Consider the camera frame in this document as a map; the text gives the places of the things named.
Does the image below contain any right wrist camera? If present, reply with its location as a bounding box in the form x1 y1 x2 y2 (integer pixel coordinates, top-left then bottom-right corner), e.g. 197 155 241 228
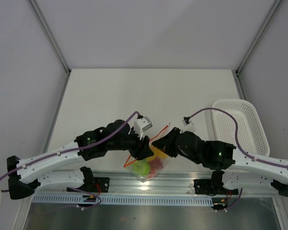
181 117 196 133

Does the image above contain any corner frame post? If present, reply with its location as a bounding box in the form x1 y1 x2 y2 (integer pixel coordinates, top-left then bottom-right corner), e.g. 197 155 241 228
235 0 285 77
27 0 71 74

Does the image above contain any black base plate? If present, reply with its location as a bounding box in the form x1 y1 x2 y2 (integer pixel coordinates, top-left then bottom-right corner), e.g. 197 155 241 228
193 179 239 196
93 177 110 193

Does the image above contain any white perforated plastic basket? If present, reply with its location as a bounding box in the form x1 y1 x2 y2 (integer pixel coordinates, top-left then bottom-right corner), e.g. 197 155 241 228
212 99 270 156

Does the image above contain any white slotted cable duct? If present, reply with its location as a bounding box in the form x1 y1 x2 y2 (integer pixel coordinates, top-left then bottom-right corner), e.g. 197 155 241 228
32 193 213 207

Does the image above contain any purple cable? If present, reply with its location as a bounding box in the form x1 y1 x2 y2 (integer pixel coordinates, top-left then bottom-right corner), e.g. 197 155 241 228
184 107 288 211
0 111 144 211

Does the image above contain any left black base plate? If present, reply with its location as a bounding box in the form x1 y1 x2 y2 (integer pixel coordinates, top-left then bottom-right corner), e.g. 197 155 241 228
93 177 110 193

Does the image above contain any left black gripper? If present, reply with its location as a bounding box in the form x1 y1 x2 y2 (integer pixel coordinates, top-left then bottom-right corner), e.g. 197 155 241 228
107 126 154 160

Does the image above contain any aluminium mounting rail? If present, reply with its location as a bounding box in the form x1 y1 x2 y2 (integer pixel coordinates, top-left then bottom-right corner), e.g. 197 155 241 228
33 170 284 197

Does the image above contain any green apple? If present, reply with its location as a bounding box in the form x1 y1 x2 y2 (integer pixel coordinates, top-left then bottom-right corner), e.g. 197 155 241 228
132 161 150 177

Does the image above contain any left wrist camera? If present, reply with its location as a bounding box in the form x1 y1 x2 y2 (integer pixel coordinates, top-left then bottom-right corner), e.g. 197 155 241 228
133 115 153 139

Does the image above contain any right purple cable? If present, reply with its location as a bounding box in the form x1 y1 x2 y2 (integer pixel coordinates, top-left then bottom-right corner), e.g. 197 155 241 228
184 107 288 211

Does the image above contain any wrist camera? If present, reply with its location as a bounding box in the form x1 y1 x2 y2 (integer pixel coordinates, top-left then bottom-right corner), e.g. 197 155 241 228
181 117 196 133
133 115 153 139

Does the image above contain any clear zip top bag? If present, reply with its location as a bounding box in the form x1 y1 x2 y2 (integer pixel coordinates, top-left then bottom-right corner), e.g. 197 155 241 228
123 123 171 183

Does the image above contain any left corner frame post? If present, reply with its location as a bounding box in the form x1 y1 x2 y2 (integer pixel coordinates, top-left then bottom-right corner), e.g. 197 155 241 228
27 0 71 74

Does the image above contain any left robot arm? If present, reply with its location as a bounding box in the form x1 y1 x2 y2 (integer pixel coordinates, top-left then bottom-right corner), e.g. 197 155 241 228
7 117 153 200

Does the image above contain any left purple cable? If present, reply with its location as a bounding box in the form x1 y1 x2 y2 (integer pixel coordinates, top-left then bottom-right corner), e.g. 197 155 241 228
0 111 144 211

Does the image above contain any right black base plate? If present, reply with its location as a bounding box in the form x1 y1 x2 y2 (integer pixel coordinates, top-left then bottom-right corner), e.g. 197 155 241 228
193 179 239 196

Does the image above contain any right corner frame post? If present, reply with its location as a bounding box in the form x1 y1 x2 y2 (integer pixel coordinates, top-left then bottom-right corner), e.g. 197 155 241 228
235 0 285 77

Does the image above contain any red grape bunch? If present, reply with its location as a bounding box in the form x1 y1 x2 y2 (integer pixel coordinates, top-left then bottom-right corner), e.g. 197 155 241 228
148 158 164 171

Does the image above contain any yellow green mango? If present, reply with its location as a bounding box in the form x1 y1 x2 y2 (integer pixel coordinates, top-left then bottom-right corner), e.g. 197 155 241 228
152 147 168 159

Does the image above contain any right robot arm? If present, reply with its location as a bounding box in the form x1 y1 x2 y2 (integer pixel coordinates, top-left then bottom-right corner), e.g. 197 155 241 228
152 127 288 197

